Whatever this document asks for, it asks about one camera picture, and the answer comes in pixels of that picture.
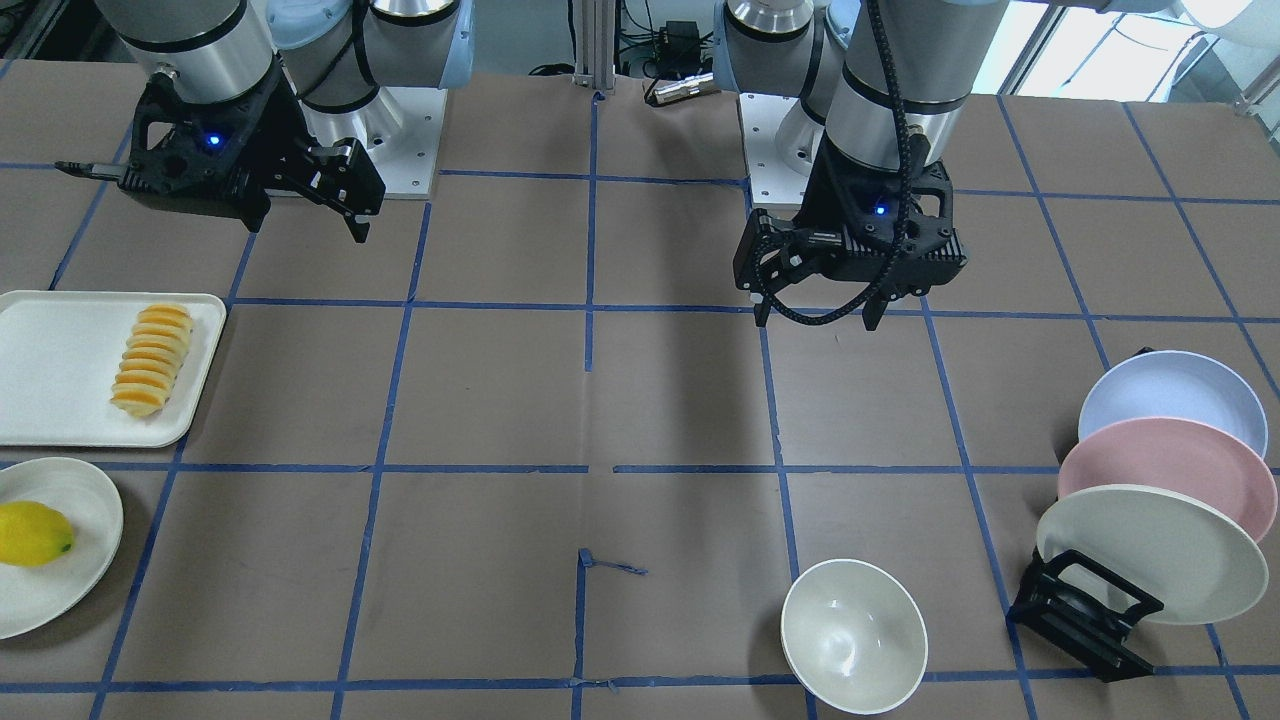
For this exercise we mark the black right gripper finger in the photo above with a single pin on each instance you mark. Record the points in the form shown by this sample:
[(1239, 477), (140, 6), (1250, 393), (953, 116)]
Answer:
[(358, 216)]

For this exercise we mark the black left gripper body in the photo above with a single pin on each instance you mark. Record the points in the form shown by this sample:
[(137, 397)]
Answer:
[(829, 188)]

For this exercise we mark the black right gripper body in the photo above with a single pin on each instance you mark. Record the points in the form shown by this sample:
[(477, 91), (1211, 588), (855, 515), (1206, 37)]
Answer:
[(283, 130)]

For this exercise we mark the sliced yellow bread loaf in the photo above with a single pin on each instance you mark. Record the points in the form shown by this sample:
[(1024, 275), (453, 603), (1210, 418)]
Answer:
[(154, 352)]

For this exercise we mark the blue plate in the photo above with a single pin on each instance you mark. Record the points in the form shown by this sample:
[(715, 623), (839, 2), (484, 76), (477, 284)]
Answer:
[(1180, 384)]

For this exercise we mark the pink plate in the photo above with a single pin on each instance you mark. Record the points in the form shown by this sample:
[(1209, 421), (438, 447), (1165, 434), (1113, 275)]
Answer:
[(1182, 456)]

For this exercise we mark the black plate rack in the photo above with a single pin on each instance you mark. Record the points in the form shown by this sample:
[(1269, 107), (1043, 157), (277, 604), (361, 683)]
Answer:
[(1076, 622)]

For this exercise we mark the cream white plate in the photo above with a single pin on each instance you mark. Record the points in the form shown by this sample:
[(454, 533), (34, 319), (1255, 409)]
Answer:
[(1195, 560)]

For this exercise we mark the white plate under lemon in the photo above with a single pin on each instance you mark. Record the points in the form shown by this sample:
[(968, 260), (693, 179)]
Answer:
[(32, 597)]

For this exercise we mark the silver cylindrical connector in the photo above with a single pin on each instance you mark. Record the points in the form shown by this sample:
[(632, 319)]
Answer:
[(666, 92)]

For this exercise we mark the white rectangular tray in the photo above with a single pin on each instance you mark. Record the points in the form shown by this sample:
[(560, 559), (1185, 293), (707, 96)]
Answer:
[(60, 352)]

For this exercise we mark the black power adapter box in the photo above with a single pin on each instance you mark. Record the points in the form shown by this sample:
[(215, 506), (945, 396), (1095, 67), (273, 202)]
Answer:
[(678, 41)]

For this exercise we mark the white bowl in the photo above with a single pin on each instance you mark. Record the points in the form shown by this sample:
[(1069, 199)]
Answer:
[(854, 636)]

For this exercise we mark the yellow lemon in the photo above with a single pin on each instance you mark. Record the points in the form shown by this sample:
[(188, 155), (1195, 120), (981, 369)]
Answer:
[(33, 534)]

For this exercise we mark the arm mounting base plate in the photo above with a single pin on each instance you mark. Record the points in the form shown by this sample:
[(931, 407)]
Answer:
[(780, 142), (400, 150)]

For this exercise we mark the aluminium frame post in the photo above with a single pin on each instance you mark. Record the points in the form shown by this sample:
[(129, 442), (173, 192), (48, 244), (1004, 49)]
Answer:
[(595, 26)]

